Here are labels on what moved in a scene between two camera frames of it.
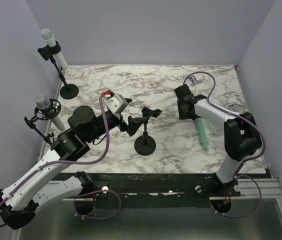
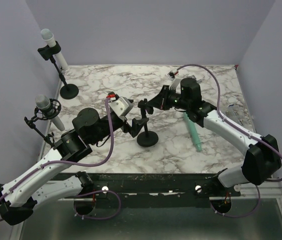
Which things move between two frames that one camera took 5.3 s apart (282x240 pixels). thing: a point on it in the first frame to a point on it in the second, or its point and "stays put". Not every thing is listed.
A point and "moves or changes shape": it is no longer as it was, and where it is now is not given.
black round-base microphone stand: x=145 y=145 moves or changes shape
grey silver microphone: x=43 y=103 stays put
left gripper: x=134 y=123 stays put
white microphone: x=48 y=36 stays put
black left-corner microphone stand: x=70 y=91 stays put
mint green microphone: x=200 y=128 to x=193 y=131
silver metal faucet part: x=195 y=81 stays put
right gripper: x=183 y=116 to x=161 y=100
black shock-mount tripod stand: x=55 y=109 stays put
